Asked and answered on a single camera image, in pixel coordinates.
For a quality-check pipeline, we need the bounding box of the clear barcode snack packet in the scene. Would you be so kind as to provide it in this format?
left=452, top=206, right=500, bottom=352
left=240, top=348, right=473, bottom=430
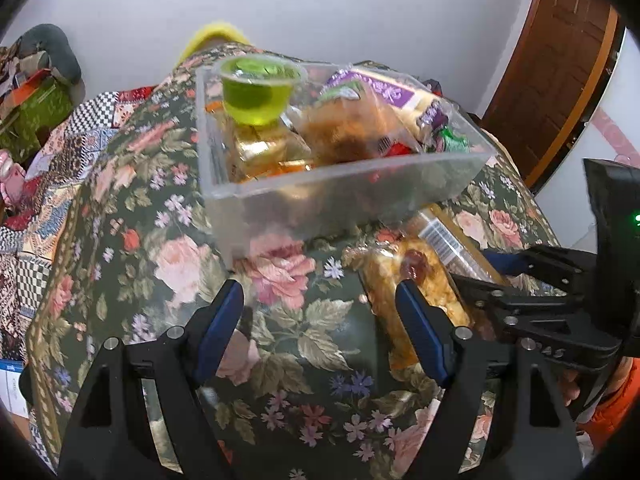
left=405, top=202, right=516, bottom=291

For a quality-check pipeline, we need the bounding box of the dark floral blanket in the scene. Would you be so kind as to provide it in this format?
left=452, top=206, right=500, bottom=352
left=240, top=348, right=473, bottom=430
left=25, top=45, right=566, bottom=480

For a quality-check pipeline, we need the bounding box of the brown wooden door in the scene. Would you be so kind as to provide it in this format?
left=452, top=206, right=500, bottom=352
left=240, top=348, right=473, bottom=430
left=480, top=0, right=622, bottom=192

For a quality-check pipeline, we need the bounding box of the orange pastry clear packet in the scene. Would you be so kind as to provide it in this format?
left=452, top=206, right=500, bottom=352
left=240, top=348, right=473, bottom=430
left=345, top=237, right=476, bottom=372

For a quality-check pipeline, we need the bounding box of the checkered patchwork quilt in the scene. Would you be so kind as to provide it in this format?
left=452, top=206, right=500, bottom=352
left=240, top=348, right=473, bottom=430
left=0, top=85, right=157, bottom=311

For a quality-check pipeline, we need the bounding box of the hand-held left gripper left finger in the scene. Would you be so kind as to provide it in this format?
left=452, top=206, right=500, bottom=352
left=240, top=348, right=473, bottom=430
left=57, top=279, right=245, bottom=480

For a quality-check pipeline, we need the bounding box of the purple bread packet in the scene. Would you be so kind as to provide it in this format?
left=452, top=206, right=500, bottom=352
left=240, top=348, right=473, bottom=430
left=320, top=67, right=452, bottom=154

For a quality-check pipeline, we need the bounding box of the clear plastic container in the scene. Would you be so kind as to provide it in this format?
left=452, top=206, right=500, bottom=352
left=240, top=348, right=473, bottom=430
left=195, top=60, right=499, bottom=269

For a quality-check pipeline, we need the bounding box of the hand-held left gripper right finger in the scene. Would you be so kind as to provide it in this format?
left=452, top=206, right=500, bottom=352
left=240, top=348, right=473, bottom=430
left=395, top=279, right=584, bottom=480

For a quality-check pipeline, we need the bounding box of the pink object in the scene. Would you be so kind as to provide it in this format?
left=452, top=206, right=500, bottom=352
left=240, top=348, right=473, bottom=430
left=590, top=107, right=640, bottom=167

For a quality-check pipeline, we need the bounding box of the green jelly cup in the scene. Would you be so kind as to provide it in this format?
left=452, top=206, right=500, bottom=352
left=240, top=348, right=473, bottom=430
left=214, top=55, right=307, bottom=127

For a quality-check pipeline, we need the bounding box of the pink plush toy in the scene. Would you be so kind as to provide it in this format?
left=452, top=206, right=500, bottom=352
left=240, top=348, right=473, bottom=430
left=0, top=152, right=29, bottom=211

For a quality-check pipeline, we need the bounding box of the person's right forearm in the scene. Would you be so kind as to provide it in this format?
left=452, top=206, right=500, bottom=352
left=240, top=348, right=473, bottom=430
left=575, top=357, right=640, bottom=457

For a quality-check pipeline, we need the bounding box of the pile of printed cloth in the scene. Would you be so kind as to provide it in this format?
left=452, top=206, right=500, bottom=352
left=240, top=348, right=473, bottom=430
left=0, top=45, right=31, bottom=96

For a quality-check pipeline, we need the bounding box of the red snack packet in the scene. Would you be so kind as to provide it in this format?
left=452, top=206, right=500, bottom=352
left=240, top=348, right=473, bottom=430
left=377, top=141, right=416, bottom=157

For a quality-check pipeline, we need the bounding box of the brown pastry packet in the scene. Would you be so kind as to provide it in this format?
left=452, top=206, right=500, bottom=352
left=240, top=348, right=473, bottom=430
left=295, top=95, right=416, bottom=164

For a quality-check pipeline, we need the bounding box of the beige cracker packet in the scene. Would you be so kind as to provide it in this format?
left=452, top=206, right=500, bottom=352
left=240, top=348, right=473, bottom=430
left=235, top=137, right=314, bottom=181
left=227, top=120, right=282, bottom=161

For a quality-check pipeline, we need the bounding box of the white cardboard box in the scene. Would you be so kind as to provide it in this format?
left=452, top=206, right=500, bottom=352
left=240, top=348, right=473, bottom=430
left=0, top=360, right=32, bottom=419

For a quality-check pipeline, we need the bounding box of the green patterned box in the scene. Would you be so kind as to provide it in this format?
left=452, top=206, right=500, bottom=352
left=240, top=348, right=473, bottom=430
left=0, top=77, right=76, bottom=161

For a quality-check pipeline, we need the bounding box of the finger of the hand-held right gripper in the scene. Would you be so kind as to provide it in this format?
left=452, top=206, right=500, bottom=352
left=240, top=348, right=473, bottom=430
left=447, top=273, right=586, bottom=329
left=481, top=245, right=599, bottom=294

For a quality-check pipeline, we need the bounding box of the yellow foam tube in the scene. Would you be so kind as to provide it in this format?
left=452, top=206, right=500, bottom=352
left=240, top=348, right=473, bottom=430
left=175, top=20, right=256, bottom=67

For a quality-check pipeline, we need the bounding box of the orange box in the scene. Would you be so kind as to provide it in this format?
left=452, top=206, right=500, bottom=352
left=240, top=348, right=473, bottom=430
left=10, top=67, right=57, bottom=104

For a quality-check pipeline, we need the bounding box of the person's right hand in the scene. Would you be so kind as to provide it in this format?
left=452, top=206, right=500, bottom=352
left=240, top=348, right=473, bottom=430
left=557, top=367, right=584, bottom=409

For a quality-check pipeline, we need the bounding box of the green white snack packet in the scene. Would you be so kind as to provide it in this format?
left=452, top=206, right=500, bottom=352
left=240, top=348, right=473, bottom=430
left=432, top=127, right=471, bottom=154

